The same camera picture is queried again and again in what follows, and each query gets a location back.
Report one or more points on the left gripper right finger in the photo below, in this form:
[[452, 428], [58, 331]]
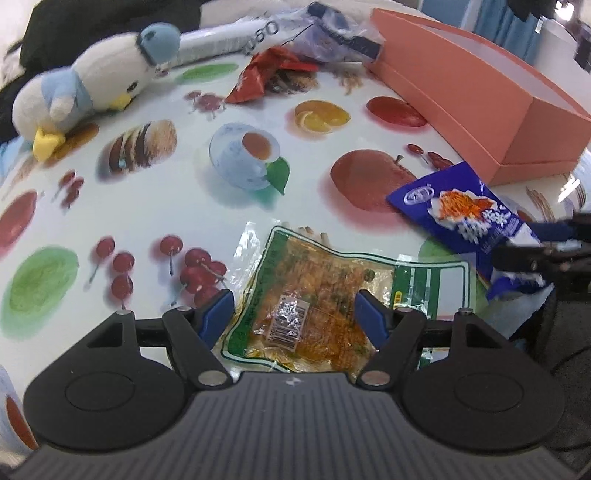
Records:
[[400, 336]]

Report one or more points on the green clear snack packet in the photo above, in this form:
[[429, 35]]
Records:
[[296, 295]]

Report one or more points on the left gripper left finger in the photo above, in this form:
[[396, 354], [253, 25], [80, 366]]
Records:
[[174, 350]]

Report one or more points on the fruit pattern mat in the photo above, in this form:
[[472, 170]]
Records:
[[146, 214]]

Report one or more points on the white cylindrical tube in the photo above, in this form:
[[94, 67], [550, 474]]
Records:
[[246, 37]]

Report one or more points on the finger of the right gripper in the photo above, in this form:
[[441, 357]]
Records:
[[563, 268], [576, 228]]

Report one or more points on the clear blue plastic bag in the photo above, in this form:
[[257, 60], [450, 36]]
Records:
[[324, 34]]

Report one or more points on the white blue bird plush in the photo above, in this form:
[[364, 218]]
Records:
[[107, 76]]

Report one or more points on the blue purple snack packet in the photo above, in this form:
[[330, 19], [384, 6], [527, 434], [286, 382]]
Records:
[[457, 208]]

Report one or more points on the red snack wrapper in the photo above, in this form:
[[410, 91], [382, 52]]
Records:
[[263, 67]]

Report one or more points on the orange cardboard box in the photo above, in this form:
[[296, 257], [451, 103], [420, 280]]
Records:
[[502, 116]]

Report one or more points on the black jacket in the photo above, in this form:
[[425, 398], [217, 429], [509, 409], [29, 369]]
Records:
[[59, 31]]

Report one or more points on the blue curtain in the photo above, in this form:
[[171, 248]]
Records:
[[513, 25]]

